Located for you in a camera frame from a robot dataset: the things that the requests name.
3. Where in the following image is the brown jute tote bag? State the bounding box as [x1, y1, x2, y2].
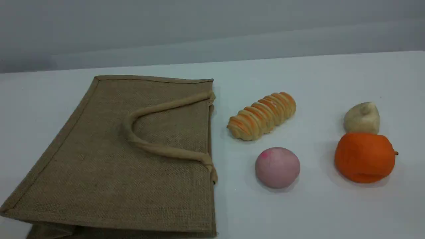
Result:
[0, 75, 218, 239]

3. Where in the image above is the beige garlic-shaped toy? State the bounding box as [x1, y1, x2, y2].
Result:
[344, 102, 381, 135]

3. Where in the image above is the pink round bun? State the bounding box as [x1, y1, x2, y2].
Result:
[255, 147, 301, 189]

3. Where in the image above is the orange fruit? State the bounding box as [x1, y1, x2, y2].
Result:
[334, 132, 399, 184]

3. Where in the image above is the striped orange bread roll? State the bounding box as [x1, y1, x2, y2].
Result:
[227, 92, 297, 141]

